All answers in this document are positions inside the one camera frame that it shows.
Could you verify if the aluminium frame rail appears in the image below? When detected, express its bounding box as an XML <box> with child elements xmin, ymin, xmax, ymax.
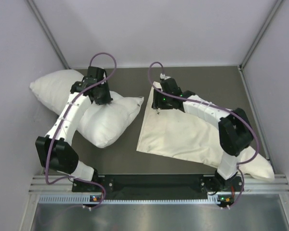
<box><xmin>29</xmin><ymin>174</ymin><xmax>289</xmax><ymax>194</ymax></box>

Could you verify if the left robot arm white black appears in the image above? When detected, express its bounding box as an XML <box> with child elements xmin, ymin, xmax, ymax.
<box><xmin>35</xmin><ymin>66</ymin><xmax>112</xmax><ymax>191</ymax></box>

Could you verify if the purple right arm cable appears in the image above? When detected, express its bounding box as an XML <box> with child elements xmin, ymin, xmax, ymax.
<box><xmin>148</xmin><ymin>62</ymin><xmax>260</xmax><ymax>209</ymax></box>

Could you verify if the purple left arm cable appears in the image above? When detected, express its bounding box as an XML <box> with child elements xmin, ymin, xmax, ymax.
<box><xmin>44</xmin><ymin>51</ymin><xmax>118</xmax><ymax>210</ymax></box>

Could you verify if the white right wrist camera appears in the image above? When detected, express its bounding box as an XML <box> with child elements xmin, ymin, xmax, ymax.
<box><xmin>159</xmin><ymin>73</ymin><xmax>171</xmax><ymax>81</ymax></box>

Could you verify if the left aluminium corner post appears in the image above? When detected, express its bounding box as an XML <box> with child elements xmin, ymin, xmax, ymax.
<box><xmin>25</xmin><ymin>0</ymin><xmax>71</xmax><ymax>69</ymax></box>

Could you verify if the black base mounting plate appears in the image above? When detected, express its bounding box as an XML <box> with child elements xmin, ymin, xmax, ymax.
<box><xmin>97</xmin><ymin>174</ymin><xmax>243</xmax><ymax>199</ymax></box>

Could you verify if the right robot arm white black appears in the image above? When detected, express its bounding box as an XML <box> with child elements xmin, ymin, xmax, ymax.
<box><xmin>151</xmin><ymin>74</ymin><xmax>254</xmax><ymax>193</ymax></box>

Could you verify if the aluminium corner post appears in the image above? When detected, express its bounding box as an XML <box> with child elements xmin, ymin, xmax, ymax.
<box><xmin>25</xmin><ymin>0</ymin><xmax>71</xmax><ymax>69</ymax></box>
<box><xmin>238</xmin><ymin>0</ymin><xmax>287</xmax><ymax>72</ymax></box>

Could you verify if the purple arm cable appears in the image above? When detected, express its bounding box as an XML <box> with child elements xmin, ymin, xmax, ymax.
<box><xmin>44</xmin><ymin>51</ymin><xmax>118</xmax><ymax>210</ymax></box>
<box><xmin>148</xmin><ymin>62</ymin><xmax>260</xmax><ymax>209</ymax></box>

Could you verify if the grey slotted cable duct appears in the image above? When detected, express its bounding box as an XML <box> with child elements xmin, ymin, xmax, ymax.
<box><xmin>38</xmin><ymin>194</ymin><xmax>234</xmax><ymax>205</ymax></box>

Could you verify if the white pillow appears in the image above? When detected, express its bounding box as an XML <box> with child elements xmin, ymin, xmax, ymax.
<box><xmin>29</xmin><ymin>70</ymin><xmax>144</xmax><ymax>148</ymax></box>

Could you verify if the cream pillowcase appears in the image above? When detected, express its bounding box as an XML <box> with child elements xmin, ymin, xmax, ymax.
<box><xmin>137</xmin><ymin>82</ymin><xmax>275</xmax><ymax>181</ymax></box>

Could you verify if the right aluminium corner post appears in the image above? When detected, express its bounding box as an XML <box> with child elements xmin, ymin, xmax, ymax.
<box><xmin>238</xmin><ymin>0</ymin><xmax>287</xmax><ymax>72</ymax></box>

